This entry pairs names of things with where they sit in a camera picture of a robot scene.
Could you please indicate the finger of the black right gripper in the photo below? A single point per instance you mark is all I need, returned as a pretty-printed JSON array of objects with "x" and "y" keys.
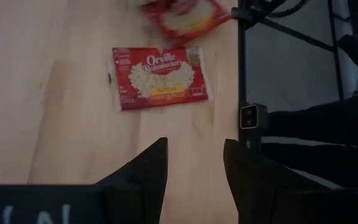
[{"x": 242, "y": 15}]

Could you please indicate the black table frame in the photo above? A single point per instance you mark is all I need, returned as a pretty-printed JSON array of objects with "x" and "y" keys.
[{"x": 241, "y": 62}]

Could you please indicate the red popcorn bag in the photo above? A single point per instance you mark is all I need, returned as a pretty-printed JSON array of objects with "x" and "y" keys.
[
  {"x": 185, "y": 21},
  {"x": 160, "y": 77}
]

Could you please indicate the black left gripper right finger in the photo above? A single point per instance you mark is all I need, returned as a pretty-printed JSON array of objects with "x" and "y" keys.
[{"x": 247, "y": 186}]

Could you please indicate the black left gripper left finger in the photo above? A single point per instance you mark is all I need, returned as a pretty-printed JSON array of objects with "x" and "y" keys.
[{"x": 145, "y": 180}]

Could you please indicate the small silver-faced camera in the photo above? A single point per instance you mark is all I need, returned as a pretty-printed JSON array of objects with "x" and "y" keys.
[{"x": 250, "y": 116}]

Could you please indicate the dark bulky equipment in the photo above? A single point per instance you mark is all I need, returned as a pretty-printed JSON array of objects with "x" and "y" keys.
[{"x": 322, "y": 124}]

